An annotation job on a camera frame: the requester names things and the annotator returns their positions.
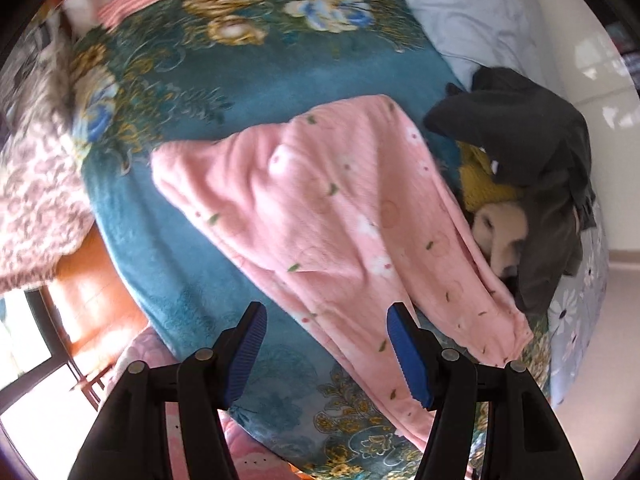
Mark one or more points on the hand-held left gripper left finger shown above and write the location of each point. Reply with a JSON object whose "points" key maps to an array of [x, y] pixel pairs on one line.
{"points": [[246, 355]]}

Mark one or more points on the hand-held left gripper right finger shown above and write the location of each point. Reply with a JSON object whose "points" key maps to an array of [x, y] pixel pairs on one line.
{"points": [[407, 355]]}

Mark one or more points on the pink floral fleece pants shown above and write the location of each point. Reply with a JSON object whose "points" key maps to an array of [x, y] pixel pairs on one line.
{"points": [[320, 210]]}

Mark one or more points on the pink cartoon print cloth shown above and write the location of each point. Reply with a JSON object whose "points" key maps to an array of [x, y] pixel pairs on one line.
{"points": [[250, 455]]}

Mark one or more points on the cream white garment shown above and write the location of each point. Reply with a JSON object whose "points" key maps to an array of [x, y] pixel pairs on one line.
{"points": [[500, 235]]}

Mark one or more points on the daisy print bed sheet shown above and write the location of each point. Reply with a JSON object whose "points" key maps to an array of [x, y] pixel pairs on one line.
{"points": [[575, 320]]}

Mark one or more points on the yellow knit garment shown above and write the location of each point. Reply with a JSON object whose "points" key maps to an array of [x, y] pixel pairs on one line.
{"points": [[482, 185]]}

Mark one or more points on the dark grey garment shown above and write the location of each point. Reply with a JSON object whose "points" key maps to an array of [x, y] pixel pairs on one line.
{"points": [[530, 130]]}

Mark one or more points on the teal floral blanket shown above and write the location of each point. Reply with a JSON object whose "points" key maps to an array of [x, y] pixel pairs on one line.
{"points": [[260, 90]]}

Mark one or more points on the pink leopard print blanket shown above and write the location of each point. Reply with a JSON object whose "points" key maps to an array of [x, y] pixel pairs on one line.
{"points": [[35, 185]]}

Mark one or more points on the light blue pillow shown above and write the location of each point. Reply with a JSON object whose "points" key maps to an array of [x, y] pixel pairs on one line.
{"points": [[465, 15]]}

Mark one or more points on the dark window frame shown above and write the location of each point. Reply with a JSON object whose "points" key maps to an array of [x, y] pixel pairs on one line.
{"points": [[55, 360]]}

